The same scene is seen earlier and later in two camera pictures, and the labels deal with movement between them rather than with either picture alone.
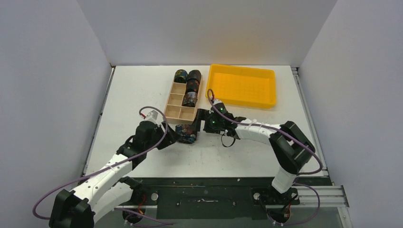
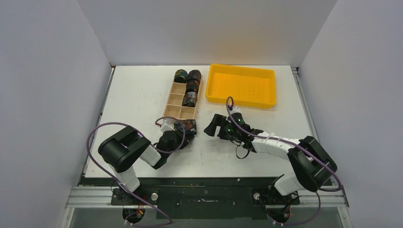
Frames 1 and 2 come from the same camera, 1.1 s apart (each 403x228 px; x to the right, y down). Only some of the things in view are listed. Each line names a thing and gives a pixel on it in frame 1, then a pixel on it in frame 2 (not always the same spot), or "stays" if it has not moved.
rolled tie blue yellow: x=180 y=76 stays
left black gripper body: x=158 y=133 to x=178 y=142
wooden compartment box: x=175 y=112 stays
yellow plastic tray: x=247 y=86 stays
